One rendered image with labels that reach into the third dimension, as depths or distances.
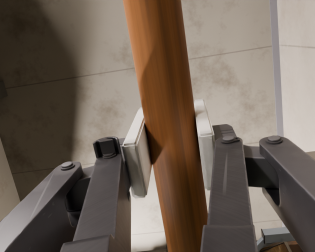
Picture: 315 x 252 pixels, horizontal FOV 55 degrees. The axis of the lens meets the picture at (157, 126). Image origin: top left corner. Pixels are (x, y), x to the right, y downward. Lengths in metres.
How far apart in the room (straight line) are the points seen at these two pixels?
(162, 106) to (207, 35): 3.70
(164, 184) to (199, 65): 3.70
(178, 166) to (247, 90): 3.83
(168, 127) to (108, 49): 3.78
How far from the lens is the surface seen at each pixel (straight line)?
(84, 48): 4.01
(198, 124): 0.16
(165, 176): 0.18
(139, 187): 0.15
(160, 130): 0.17
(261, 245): 1.38
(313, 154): 2.15
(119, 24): 3.91
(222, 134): 0.16
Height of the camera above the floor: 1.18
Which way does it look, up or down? 6 degrees up
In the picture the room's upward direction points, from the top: 98 degrees counter-clockwise
